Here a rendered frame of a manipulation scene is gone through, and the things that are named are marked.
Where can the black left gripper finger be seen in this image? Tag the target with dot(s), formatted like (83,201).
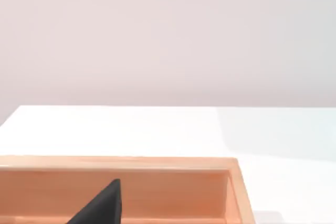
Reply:
(106,205)

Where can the shallow salmon-coloured box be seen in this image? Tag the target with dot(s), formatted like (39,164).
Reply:
(173,190)

